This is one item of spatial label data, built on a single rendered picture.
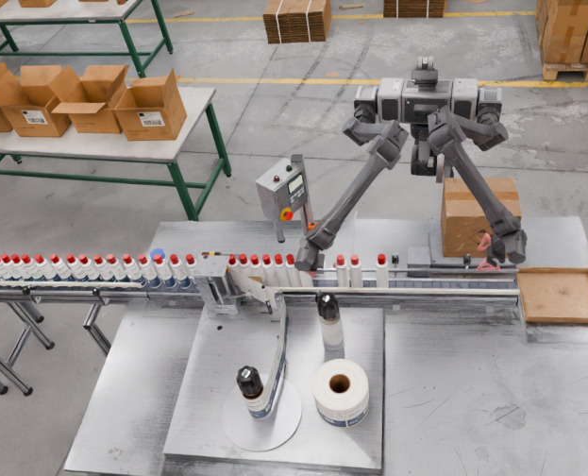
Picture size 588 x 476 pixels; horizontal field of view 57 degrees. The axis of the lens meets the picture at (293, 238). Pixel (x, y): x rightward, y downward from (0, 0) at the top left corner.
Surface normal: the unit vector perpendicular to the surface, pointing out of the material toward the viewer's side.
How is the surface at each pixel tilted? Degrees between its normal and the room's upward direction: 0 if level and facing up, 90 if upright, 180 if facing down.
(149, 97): 89
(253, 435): 0
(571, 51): 90
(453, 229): 90
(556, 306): 0
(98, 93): 90
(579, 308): 0
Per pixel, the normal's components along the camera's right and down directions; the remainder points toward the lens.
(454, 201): -0.14, -0.67
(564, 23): -0.26, 0.73
